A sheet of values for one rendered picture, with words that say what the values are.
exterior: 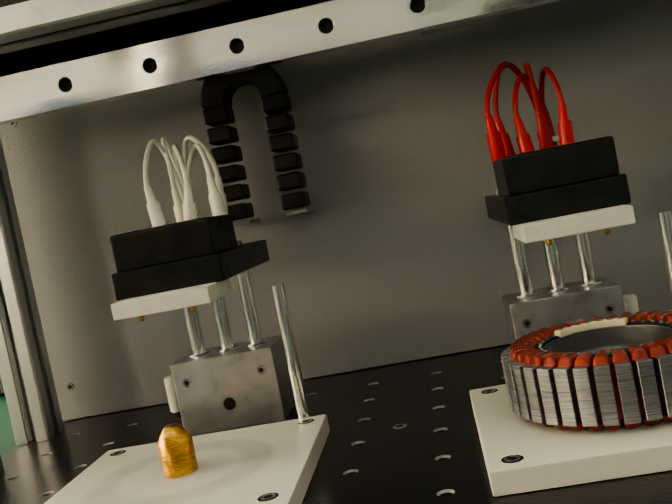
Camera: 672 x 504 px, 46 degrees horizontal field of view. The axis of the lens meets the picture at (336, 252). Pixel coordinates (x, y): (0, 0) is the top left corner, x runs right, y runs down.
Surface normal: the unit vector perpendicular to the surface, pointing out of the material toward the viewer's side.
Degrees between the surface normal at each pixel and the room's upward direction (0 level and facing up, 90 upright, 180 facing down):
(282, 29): 90
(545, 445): 0
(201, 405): 90
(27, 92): 90
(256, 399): 90
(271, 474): 0
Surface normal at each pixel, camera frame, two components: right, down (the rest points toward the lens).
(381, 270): -0.11, 0.07
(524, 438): -0.19, -0.98
